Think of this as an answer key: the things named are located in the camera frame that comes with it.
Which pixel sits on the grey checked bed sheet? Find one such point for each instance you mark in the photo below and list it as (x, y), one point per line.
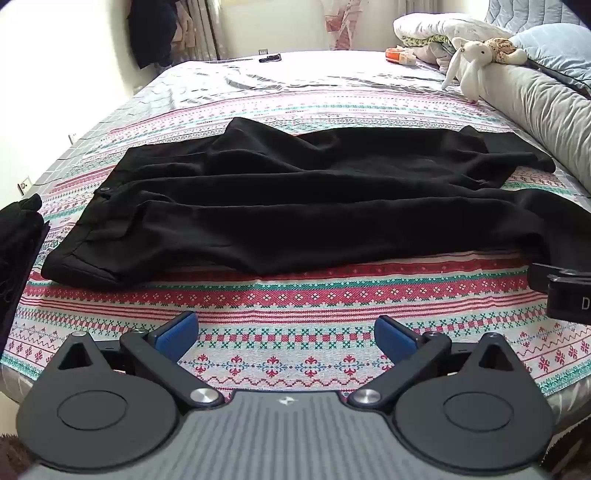
(207, 78)

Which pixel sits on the grey curtain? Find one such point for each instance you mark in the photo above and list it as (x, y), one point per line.
(198, 27)

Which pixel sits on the white wall switch red mark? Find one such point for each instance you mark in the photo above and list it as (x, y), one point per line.
(24, 185)

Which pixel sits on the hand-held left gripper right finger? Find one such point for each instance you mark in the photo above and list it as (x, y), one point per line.
(392, 336)

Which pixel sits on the light blue pillow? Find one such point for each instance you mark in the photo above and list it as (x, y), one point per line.
(554, 48)

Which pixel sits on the white stuffed bunny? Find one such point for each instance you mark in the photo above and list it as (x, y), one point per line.
(475, 60)

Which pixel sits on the hanging dark coat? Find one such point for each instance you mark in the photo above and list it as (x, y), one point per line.
(152, 32)

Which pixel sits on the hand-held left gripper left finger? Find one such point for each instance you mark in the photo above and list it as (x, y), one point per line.
(178, 332)

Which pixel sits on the grey quilted headboard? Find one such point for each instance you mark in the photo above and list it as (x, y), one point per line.
(521, 14)

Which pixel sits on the folded white quilt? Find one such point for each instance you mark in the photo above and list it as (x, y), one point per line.
(438, 27)

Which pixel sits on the small black object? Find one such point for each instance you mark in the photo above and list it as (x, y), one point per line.
(270, 58)

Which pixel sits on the black pants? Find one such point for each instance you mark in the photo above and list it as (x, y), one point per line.
(300, 207)

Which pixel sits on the red green patterned blanket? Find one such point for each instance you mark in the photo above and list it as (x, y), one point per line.
(300, 304)

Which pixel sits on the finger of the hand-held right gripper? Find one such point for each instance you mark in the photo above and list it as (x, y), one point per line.
(540, 276)

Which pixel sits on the orange white packet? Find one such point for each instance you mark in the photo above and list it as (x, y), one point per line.
(399, 54)

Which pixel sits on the grey bolster pillow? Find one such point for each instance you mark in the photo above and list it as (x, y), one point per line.
(545, 106)

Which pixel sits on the pile of dark clothes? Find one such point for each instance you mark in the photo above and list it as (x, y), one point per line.
(18, 249)

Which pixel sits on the floral stuffed toy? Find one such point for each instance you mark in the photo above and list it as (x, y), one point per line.
(503, 50)

